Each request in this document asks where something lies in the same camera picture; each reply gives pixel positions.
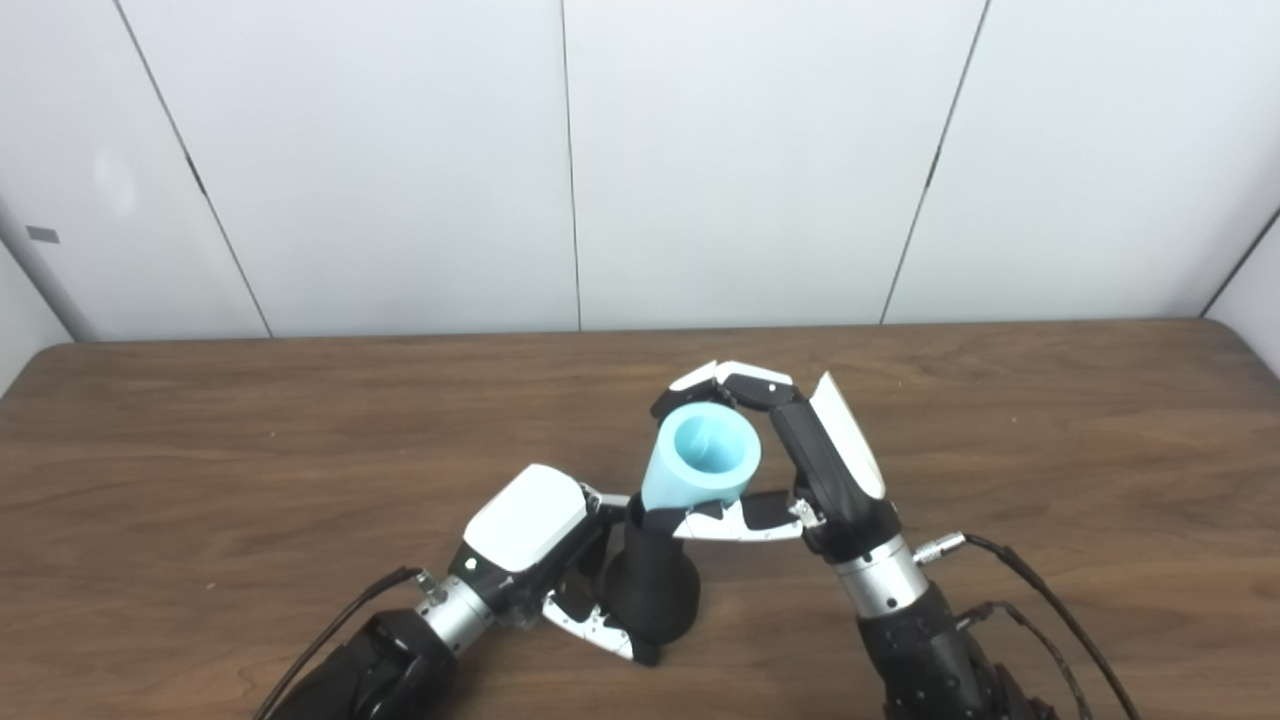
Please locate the black funnel-shaped nozzle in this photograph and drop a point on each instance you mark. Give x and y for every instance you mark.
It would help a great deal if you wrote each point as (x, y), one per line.
(650, 580)

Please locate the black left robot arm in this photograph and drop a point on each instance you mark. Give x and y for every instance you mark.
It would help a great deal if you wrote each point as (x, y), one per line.
(390, 665)

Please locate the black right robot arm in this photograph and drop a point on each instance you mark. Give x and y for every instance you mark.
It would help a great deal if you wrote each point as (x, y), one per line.
(920, 650)

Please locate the light blue cylinder cup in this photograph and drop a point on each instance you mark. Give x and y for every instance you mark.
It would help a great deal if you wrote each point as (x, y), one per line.
(665, 470)

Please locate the black and white right hand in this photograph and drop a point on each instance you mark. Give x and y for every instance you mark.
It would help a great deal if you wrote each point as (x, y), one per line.
(835, 480)

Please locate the small grey wall label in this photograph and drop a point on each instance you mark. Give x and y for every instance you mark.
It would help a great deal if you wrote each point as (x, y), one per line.
(42, 234)

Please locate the black and white left hand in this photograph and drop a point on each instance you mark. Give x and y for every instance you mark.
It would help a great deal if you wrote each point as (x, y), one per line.
(525, 520)

